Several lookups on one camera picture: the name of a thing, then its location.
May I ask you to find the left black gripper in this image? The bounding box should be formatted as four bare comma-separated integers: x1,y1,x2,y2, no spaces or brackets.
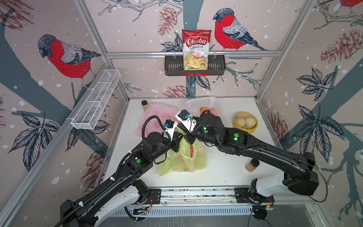
150,131,184,162

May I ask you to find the green plastic bag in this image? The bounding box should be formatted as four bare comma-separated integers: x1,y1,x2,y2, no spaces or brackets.
157,137,207,176

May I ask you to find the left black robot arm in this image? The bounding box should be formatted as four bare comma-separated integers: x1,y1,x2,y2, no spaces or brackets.
56,132,183,227

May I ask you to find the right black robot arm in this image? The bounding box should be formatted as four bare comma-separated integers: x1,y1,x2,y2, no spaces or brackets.
176,110,319,198

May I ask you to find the pink plastic bag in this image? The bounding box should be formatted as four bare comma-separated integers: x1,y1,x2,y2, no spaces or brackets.
134,103,182,138

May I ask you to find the pink peach beside orange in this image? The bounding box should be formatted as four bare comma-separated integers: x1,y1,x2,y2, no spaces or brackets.
209,108,217,116

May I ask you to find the Chuba cassava chips bag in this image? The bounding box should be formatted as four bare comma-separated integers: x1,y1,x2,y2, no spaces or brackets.
182,29,211,71

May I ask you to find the white perforated plastic basket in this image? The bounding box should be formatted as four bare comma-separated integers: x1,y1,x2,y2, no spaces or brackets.
185,96,218,115

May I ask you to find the pale spice jar black lid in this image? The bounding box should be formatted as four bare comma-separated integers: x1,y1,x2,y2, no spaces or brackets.
141,100,149,112

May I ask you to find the left white bun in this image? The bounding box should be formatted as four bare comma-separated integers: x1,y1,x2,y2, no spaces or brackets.
236,117,246,127

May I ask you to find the white bun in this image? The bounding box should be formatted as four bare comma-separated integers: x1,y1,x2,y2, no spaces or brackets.
245,116,257,129
236,117,246,127

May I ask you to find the yellow bamboo steamer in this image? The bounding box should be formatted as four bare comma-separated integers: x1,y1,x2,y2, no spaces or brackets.
233,112,259,134

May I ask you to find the right white bun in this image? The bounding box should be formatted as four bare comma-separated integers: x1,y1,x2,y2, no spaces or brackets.
245,116,257,129

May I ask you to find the orange spice jar black lid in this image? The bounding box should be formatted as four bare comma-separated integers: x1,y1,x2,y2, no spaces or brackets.
245,159,260,172

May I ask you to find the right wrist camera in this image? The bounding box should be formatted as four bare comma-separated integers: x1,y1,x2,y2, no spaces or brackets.
175,110,197,133

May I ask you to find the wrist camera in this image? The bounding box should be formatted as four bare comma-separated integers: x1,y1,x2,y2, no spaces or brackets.
175,110,197,133
164,119,178,140

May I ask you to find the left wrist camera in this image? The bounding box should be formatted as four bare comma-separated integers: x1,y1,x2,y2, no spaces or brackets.
164,119,178,140

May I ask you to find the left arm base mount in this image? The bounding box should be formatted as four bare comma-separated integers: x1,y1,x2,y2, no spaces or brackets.
131,188,162,206

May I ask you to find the black wall basket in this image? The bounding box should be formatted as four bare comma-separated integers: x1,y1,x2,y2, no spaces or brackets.
164,55,226,76

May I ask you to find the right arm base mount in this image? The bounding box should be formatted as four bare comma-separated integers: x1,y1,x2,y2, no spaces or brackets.
234,187,275,205

